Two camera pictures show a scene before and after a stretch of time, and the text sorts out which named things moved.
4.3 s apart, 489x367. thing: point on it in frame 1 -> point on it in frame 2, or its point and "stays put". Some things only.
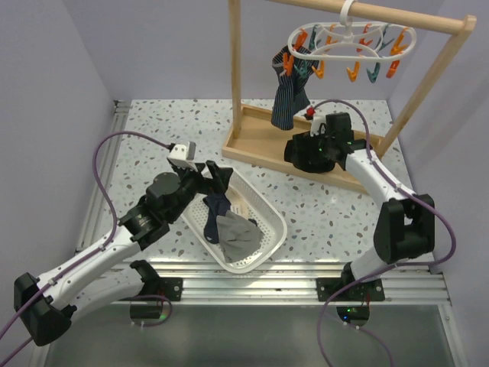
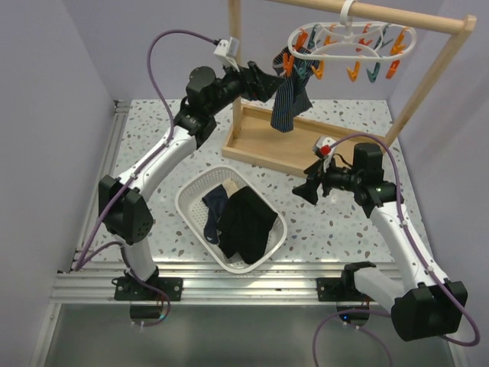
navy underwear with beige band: x=218 y=204 stays put
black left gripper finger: x=199 y=167 -> x=258 y=73
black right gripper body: x=325 y=142 -> x=338 y=178
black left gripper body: x=192 y=183 -> x=234 y=85
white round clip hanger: x=367 y=40 stays put
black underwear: x=304 y=151 -> x=245 y=224
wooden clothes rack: x=254 y=141 stays put
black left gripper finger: x=221 y=176 -> x=266 y=86
